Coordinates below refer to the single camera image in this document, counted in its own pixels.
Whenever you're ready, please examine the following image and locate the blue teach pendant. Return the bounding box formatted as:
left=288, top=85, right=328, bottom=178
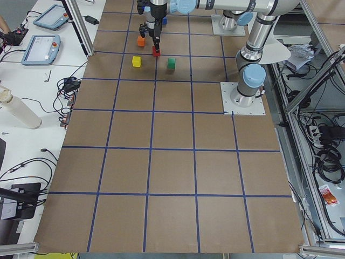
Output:
left=21, top=35, right=61, bottom=65
left=33, top=4, right=69, bottom=31

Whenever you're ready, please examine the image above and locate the yellow wooden block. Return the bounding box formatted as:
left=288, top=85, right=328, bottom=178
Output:
left=132, top=56, right=142, bottom=67

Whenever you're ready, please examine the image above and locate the red snack packet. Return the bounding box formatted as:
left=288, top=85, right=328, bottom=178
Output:
left=319, top=185, right=339, bottom=206

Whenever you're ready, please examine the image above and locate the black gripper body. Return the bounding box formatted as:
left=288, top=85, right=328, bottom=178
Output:
left=136, top=0, right=166, bottom=19
left=139, top=21, right=162, bottom=43

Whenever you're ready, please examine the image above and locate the far blue teach pendant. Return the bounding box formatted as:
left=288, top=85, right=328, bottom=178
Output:
left=33, top=4, right=69, bottom=31

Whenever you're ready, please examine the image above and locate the black power adapter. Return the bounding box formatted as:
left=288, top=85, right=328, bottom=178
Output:
left=84, top=16, right=99, bottom=25

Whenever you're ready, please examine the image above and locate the aluminium frame post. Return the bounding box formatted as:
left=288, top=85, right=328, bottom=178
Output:
left=61, top=0, right=94, bottom=57

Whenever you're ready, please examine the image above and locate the orange wooden block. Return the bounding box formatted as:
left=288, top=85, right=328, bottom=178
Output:
left=137, top=35, right=146, bottom=47

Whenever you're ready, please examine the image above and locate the white chair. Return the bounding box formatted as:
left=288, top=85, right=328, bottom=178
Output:
left=259, top=31, right=291, bottom=65

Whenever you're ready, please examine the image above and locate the near blue teach pendant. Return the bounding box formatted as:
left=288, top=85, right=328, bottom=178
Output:
left=21, top=35, right=61, bottom=65

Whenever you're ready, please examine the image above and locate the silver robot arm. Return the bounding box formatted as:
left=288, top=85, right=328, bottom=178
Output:
left=137, top=1, right=298, bottom=53
left=137, top=1, right=287, bottom=107

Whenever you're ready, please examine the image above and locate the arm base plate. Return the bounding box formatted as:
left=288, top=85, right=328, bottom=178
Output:
left=211, top=15, right=246, bottom=37
left=220, top=82, right=266, bottom=116

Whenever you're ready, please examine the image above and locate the white cardboard tube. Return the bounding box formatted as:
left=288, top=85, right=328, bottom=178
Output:
left=1, top=85, right=42, bottom=129

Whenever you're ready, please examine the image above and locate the red wooden block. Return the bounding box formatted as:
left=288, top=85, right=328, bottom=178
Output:
left=152, top=46, right=161, bottom=57

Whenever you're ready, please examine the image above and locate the green wooden block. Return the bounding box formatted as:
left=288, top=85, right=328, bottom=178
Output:
left=167, top=58, right=176, bottom=70

